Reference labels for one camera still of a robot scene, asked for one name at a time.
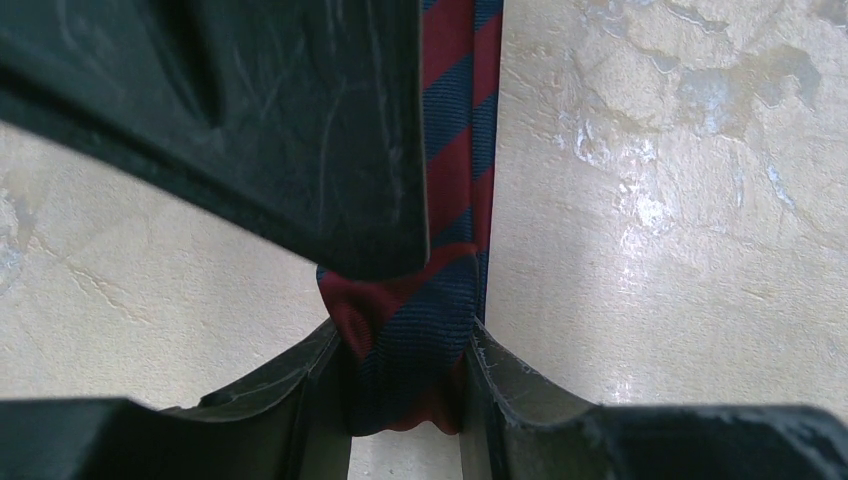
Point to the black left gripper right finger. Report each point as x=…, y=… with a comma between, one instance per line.
x=521, y=425

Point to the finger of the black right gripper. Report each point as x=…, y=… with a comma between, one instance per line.
x=300, y=121

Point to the red navy striped tie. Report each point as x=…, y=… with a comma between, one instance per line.
x=406, y=337

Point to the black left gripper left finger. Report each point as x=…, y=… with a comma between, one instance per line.
x=281, y=421

